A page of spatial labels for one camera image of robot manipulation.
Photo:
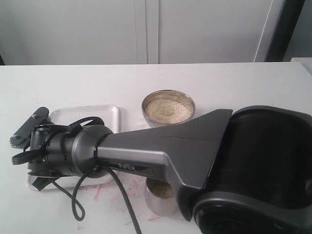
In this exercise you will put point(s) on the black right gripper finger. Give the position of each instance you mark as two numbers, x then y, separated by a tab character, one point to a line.
41	182

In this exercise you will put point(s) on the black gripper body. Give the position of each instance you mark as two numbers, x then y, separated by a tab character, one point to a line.
54	145

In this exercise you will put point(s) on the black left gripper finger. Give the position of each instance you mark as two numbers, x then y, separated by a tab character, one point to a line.
22	137

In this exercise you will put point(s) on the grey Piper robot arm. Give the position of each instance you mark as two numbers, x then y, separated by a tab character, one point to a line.
243	172

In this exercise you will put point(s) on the steel cup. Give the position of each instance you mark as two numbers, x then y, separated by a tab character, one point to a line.
159	197

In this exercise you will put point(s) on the steel bowl of rice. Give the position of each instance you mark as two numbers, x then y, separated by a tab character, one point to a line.
167	107

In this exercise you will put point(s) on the white rectangular plastic tray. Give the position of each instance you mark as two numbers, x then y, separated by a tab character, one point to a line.
110	114

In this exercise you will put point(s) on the white cabinet doors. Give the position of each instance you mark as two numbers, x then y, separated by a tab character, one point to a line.
63	32

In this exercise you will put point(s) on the dark vertical post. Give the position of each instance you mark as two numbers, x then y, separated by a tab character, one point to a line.
284	29

